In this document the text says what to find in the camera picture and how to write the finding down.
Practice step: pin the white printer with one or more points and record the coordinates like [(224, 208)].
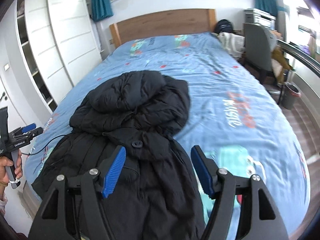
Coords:
[(260, 17)]

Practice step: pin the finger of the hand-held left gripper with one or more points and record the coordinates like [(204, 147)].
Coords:
[(35, 133), (28, 128)]

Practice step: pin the grey metal rail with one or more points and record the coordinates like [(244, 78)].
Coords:
[(302, 55)]

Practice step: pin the grey chair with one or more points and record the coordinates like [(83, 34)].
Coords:
[(257, 50)]

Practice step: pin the wooden headboard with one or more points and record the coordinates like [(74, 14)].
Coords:
[(162, 22)]

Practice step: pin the grey trash bin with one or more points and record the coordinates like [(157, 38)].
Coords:
[(291, 96)]

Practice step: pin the bed with blue printed duvet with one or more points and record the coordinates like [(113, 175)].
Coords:
[(225, 80)]

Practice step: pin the mustard garment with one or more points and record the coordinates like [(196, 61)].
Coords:
[(280, 60)]

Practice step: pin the person's left hand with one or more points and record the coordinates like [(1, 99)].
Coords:
[(5, 170)]

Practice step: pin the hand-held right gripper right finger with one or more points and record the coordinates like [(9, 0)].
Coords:
[(202, 172)]

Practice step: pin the beige cloth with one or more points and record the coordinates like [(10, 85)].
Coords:
[(231, 43)]

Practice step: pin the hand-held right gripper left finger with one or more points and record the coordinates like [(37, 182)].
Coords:
[(113, 170)]

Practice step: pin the black puffer coat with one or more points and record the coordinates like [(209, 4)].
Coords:
[(140, 110)]

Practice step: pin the black backpack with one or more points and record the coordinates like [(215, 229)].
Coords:
[(223, 26)]

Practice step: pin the white wardrobe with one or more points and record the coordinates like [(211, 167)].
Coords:
[(67, 30)]

